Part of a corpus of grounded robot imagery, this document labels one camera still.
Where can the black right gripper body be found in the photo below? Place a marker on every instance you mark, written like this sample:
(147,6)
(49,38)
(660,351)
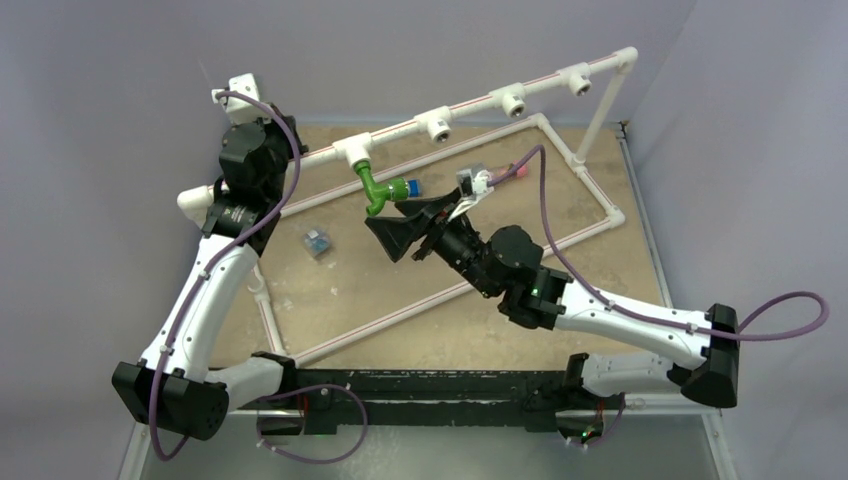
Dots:
(456,246)

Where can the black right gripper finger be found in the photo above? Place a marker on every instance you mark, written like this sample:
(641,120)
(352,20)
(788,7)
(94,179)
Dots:
(397,234)
(429,207)

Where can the green plastic water faucet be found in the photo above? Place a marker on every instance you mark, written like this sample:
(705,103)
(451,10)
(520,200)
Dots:
(380,193)

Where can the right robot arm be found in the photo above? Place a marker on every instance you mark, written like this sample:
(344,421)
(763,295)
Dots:
(688,350)

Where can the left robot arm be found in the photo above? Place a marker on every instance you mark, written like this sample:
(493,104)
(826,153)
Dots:
(172,385)

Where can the blue grey small block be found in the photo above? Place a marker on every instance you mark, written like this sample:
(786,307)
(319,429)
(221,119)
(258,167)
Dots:
(414,188)

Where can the small blue foil packet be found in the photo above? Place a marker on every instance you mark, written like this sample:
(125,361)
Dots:
(316,242)

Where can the pink capped small bottle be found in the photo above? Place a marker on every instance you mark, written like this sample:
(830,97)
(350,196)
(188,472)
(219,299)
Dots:
(508,172)

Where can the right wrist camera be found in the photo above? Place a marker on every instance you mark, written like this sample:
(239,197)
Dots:
(474,185)

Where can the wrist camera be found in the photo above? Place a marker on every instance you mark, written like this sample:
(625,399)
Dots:
(239,98)
(474,185)

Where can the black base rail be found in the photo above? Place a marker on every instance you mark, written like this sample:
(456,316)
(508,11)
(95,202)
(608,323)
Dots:
(536,401)

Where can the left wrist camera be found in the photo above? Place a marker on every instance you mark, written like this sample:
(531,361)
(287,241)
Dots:
(239,98)

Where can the white PVC pipe frame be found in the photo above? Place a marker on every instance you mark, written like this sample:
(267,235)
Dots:
(511,98)

